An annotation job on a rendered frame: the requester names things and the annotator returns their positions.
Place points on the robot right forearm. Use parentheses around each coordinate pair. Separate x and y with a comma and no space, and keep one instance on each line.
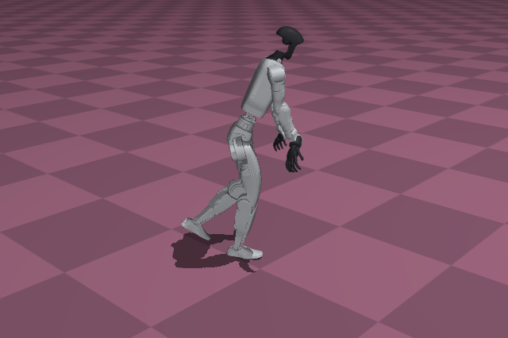
(285,120)

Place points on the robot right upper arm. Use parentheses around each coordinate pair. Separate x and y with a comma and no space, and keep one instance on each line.
(275,75)

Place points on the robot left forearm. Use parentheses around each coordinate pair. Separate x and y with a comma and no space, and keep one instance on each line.
(277,126)

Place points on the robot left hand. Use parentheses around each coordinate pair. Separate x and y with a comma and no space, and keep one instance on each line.
(279,140)

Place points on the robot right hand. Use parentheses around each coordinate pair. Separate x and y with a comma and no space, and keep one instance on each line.
(292,155)

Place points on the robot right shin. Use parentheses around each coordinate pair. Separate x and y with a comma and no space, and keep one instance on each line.
(243,222)

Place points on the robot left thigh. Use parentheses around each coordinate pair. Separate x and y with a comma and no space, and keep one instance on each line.
(235,188)

